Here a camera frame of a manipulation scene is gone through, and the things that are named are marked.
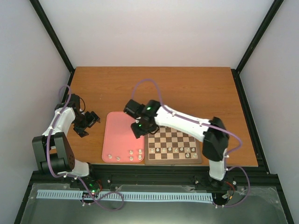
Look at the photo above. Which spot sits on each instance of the light blue cable duct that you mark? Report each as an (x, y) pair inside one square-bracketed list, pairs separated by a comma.
[(126, 196)]

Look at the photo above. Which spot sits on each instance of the wooden chessboard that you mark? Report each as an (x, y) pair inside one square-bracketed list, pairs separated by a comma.
[(167, 137)]

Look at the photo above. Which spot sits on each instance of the pink plastic tray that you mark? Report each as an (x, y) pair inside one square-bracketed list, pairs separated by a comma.
[(119, 139)]

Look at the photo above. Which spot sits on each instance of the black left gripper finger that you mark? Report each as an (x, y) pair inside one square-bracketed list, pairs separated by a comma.
[(94, 115), (95, 120)]

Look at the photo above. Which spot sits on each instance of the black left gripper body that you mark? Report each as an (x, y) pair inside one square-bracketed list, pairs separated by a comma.
[(81, 121)]

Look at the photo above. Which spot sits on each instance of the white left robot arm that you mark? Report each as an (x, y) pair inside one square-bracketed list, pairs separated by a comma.
[(52, 150)]

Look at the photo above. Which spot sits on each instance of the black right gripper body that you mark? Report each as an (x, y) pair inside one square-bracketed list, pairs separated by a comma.
[(143, 129)]

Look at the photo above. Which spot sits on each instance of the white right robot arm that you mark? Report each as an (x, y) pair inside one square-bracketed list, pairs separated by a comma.
[(211, 133)]

